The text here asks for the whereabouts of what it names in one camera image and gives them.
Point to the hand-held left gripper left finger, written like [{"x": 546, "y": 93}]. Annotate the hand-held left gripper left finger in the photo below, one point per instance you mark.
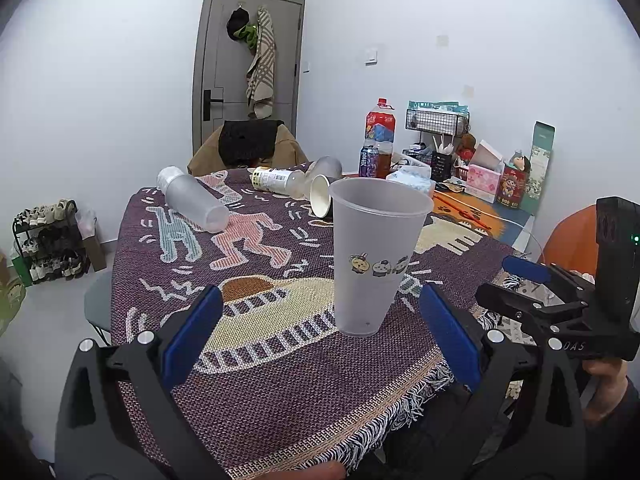
[{"x": 192, "y": 335}]

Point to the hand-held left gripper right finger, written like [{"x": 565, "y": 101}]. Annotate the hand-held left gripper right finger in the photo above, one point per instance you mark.
[{"x": 450, "y": 340}]

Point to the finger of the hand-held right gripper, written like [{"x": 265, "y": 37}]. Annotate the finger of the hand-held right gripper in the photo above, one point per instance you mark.
[
  {"x": 515, "y": 302},
  {"x": 525, "y": 269}
]

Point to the frosted cup with cartoon print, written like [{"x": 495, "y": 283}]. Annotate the frosted cup with cartoon print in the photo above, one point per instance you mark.
[{"x": 370, "y": 240}]

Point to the person's right forearm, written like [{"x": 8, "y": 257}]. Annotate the person's right forearm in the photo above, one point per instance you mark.
[{"x": 630, "y": 430}]

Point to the large plain frosted plastic cup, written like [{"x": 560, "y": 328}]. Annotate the large plain frosted plastic cup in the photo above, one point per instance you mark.
[{"x": 192, "y": 200}]

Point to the white paper cup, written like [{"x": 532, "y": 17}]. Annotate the white paper cup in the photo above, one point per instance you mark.
[{"x": 320, "y": 197}]

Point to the small plain frosted plastic cup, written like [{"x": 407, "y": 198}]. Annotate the small plain frosted plastic cup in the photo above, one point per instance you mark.
[{"x": 325, "y": 166}]

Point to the person's right hand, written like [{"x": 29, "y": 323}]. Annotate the person's right hand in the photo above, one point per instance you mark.
[{"x": 605, "y": 390}]

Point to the orange chair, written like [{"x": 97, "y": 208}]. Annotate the orange chair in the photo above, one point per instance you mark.
[{"x": 570, "y": 240}]

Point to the orange blue printed mat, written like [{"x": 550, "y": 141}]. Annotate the orange blue printed mat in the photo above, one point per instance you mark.
[{"x": 470, "y": 210}]

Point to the red tin with doll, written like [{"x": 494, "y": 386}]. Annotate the red tin with doll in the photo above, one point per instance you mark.
[{"x": 512, "y": 187}]

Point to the pink floral box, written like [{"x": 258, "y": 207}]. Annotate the pink floral box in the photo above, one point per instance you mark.
[{"x": 482, "y": 182}]

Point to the dark cloth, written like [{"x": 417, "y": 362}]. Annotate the dark cloth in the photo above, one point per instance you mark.
[{"x": 425, "y": 435}]

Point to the tall green box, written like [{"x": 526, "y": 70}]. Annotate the tall green box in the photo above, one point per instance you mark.
[{"x": 540, "y": 165}]

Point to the printed woven blanket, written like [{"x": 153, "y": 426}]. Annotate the printed woven blanket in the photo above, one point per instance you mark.
[{"x": 280, "y": 400}]

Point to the white cardboard box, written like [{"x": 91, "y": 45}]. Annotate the white cardboard box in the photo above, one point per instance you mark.
[{"x": 487, "y": 155}]

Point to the brown paper bag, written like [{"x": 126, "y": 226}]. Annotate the brown paper bag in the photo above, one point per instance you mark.
[{"x": 95, "y": 255}]

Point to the black cutlery holder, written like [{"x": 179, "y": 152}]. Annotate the black cutlery holder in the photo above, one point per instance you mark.
[{"x": 441, "y": 167}]

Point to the brown plush toy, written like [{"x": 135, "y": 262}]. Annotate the brown plush toy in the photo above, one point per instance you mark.
[{"x": 467, "y": 145}]

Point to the blue white tissue pack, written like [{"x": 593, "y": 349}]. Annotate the blue white tissue pack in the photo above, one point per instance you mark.
[{"x": 407, "y": 177}]

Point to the white plastic bag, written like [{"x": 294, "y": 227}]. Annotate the white plastic bag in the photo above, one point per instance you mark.
[{"x": 86, "y": 220}]

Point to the black shoe rack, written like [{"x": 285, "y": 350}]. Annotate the black shoe rack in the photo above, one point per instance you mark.
[{"x": 76, "y": 225}]

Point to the clear plastic bottle yellow label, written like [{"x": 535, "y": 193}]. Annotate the clear plastic bottle yellow label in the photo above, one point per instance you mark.
[{"x": 272, "y": 178}]

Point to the chair with brown jacket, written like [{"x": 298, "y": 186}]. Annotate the chair with brown jacket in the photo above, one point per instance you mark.
[{"x": 205, "y": 157}]

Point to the purple drink can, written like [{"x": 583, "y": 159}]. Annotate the purple drink can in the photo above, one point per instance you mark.
[{"x": 368, "y": 162}]

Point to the group of shoes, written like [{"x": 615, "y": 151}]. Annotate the group of shoes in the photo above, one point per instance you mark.
[{"x": 47, "y": 210}]

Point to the large red-label drink bottle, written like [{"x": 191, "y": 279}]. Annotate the large red-label drink bottle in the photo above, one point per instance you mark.
[{"x": 379, "y": 127}]

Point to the grey door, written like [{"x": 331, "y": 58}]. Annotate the grey door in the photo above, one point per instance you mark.
[{"x": 225, "y": 70}]

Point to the plaid scarf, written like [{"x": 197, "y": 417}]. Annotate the plaid scarf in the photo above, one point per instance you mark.
[{"x": 262, "y": 75}]

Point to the green cloth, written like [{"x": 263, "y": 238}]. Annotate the green cloth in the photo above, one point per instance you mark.
[{"x": 248, "y": 36}]

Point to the black hat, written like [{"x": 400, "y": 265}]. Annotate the black hat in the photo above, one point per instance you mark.
[{"x": 236, "y": 22}]

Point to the white light switch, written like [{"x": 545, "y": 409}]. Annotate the white light switch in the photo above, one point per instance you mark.
[{"x": 371, "y": 56}]

